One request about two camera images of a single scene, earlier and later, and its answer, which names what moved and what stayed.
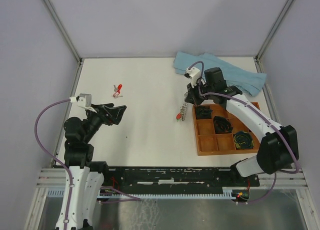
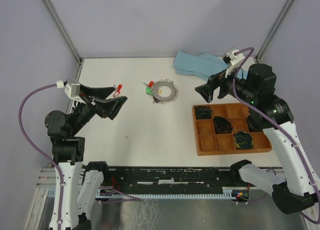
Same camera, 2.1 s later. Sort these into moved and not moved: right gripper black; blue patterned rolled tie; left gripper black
Moved: left gripper black; right gripper black
Not moved: blue patterned rolled tie
